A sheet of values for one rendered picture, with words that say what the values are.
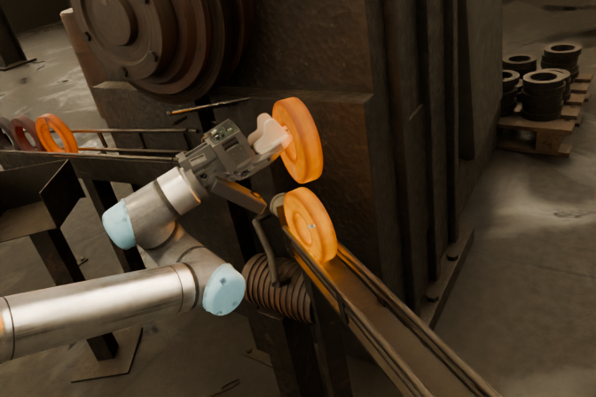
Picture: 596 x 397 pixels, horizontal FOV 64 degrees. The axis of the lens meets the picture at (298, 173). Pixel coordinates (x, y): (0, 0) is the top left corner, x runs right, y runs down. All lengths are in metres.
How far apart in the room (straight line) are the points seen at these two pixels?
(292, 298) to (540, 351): 0.85
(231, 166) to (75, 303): 0.31
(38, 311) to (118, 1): 0.66
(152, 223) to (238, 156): 0.18
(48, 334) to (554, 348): 1.39
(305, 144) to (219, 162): 0.15
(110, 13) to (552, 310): 1.54
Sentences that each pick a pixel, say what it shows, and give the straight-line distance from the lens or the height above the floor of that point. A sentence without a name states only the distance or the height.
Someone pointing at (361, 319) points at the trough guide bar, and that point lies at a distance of 0.74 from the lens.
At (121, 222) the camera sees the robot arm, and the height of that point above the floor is 0.87.
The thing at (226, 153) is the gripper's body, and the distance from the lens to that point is 0.78.
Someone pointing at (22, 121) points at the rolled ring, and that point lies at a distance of 2.00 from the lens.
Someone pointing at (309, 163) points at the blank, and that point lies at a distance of 0.79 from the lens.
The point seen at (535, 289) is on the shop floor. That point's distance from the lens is 1.85.
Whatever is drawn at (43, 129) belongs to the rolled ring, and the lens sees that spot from 1.93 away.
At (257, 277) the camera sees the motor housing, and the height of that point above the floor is 0.52.
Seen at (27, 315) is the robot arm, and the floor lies 0.89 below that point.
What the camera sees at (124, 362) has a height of 0.01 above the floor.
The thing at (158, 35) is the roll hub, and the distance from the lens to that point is 1.05.
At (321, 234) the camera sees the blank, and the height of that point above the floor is 0.73.
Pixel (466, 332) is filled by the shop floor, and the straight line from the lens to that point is 1.68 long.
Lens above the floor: 1.25
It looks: 29 degrees down
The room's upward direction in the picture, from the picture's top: 11 degrees counter-clockwise
